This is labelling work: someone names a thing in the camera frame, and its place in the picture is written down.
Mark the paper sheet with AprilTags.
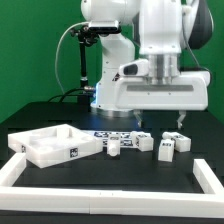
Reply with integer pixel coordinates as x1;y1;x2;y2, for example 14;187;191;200
85;130;134;148

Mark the white square tabletop part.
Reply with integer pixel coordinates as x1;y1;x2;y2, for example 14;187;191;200
8;124;103;168

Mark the black camera on stand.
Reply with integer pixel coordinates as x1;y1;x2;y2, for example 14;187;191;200
66;23;121;98

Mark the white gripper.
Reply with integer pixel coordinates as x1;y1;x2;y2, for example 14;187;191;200
115;71;210;129

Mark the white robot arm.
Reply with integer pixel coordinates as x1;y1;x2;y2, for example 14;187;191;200
81;0;213;123

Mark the white U-shaped obstacle fence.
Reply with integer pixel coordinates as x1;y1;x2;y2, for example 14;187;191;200
0;153;224;218

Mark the white camera cable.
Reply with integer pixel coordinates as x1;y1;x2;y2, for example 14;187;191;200
54;21;90;96

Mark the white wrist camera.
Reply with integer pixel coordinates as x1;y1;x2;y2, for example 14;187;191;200
119;59;149;76

